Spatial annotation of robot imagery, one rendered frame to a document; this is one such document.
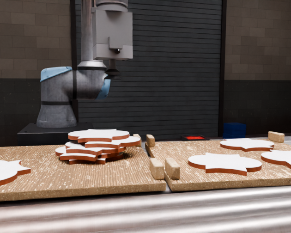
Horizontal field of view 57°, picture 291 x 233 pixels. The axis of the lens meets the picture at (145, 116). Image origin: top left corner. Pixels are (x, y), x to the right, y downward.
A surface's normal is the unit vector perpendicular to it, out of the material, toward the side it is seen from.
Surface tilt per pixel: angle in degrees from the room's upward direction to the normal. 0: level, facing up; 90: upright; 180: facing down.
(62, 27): 90
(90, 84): 89
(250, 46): 90
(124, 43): 90
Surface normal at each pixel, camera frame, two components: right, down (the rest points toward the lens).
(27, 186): 0.00, -0.99
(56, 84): 0.22, 0.11
